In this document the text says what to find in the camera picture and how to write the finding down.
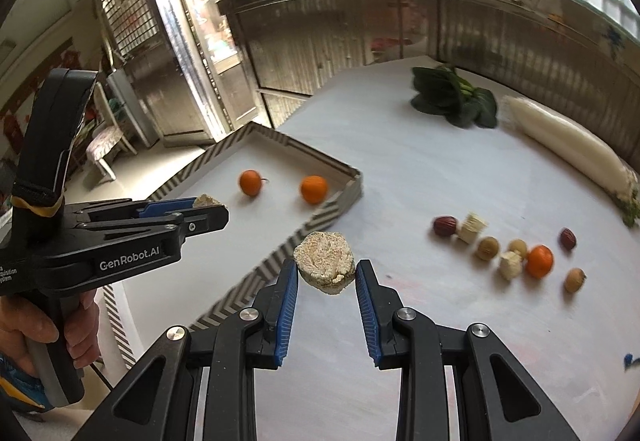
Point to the striped shallow tray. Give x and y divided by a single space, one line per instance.
285 168

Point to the person's left hand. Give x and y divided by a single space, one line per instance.
27 328

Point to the white chair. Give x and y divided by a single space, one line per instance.
102 141

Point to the blue yellow cloth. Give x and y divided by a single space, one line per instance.
17 386

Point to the small orange with stem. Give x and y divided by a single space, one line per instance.
250 182

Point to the small beige food chunk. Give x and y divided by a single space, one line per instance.
207 201

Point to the red date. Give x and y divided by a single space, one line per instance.
568 239
445 226

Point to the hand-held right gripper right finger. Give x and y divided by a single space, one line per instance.
367 321

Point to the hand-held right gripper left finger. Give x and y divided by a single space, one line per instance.
285 321

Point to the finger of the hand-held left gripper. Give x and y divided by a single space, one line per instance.
170 207
200 220

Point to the wrapped white radish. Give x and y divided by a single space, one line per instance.
565 141

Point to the brown longan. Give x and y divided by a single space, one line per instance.
518 247
575 280
487 248

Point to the green bok choy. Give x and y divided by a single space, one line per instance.
450 98

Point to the metal grille door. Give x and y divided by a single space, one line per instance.
130 21

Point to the large beige food chunk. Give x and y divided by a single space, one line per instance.
325 261

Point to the white food cube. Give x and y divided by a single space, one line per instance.
472 227
511 266

